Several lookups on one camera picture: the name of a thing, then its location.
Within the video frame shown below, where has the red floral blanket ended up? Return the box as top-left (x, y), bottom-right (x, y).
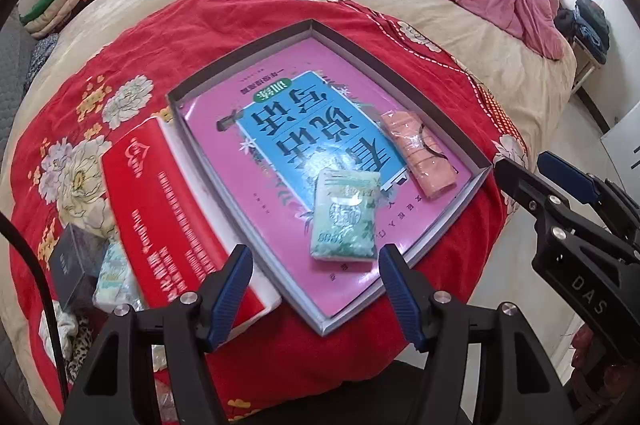
top-left (7, 0), bottom-right (531, 423)

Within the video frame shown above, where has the clear plastic bag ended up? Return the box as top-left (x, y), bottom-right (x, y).
top-left (150, 345), bottom-right (178, 425)

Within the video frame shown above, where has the green tissue pack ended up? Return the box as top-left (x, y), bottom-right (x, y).
top-left (309, 168), bottom-right (382, 262)
top-left (92, 240), bottom-right (146, 313)

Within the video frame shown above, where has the white chair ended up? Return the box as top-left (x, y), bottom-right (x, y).
top-left (570, 38), bottom-right (613, 126)

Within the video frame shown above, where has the white board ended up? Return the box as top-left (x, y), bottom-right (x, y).
top-left (600, 102), bottom-right (640, 186)

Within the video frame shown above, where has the peach cloth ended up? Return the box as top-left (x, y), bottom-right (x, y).
top-left (380, 109), bottom-right (458, 198)

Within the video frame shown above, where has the black cable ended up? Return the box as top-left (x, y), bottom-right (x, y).
top-left (0, 212), bottom-right (68, 406)

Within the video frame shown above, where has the large red tissue pack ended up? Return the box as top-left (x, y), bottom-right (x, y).
top-left (101, 115), bottom-right (283, 321)

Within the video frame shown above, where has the pile of dark clothes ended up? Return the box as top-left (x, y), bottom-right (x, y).
top-left (554, 0), bottom-right (611, 66)

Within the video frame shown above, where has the grey shallow tray box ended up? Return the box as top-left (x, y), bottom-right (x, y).
top-left (165, 19), bottom-right (493, 336)

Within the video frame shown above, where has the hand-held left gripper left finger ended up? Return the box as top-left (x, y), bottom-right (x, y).
top-left (60, 244), bottom-right (261, 425)

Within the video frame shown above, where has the dark floral cloth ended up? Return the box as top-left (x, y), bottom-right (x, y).
top-left (25, 34), bottom-right (60, 91)

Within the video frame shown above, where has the leopard print scrunchie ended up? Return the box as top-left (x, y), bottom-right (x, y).
top-left (65, 312), bottom-right (108, 386)

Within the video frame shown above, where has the reddish patterned cloth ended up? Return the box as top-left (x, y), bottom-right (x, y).
top-left (565, 325), bottom-right (640, 425)

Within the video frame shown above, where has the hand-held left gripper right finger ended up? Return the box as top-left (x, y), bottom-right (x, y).
top-left (378, 244), bottom-right (576, 425)

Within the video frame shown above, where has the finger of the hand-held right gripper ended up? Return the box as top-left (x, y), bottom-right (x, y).
top-left (494, 158), bottom-right (632, 267)
top-left (537, 150), bottom-right (640, 251)

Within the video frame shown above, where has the bed with beige sheet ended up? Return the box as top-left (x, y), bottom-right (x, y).
top-left (0, 0), bottom-right (578, 406)

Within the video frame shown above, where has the white fuzzy cloth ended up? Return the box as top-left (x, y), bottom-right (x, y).
top-left (37, 300), bottom-right (78, 356)

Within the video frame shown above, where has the dark box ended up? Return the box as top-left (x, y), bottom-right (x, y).
top-left (48, 225), bottom-right (111, 313)

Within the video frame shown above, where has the pink book with blue panel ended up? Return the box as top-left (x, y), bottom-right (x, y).
top-left (181, 39), bottom-right (473, 321)

